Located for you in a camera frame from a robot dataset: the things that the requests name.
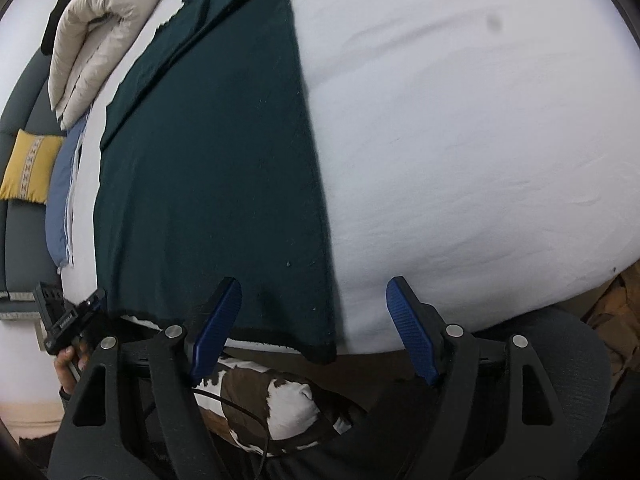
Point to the beige folded duvet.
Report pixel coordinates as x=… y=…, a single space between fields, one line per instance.
x=91 y=37

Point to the white bed sheet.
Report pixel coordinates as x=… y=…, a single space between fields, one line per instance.
x=487 y=151

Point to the blue pillow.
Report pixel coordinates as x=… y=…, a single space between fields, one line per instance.
x=55 y=223

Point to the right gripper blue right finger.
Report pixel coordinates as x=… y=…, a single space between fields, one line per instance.
x=418 y=326

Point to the grey upholstered headboard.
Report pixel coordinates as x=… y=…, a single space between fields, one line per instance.
x=25 y=261

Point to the brown white cowhide rug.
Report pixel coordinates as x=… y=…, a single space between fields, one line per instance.
x=262 y=410

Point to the yellow patterned cushion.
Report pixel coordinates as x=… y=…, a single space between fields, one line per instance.
x=28 y=172

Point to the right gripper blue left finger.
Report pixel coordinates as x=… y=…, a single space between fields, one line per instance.
x=211 y=327

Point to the dark green knit cloth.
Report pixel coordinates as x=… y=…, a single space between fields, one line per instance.
x=209 y=171

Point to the person's left hand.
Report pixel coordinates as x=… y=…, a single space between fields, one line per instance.
x=70 y=363

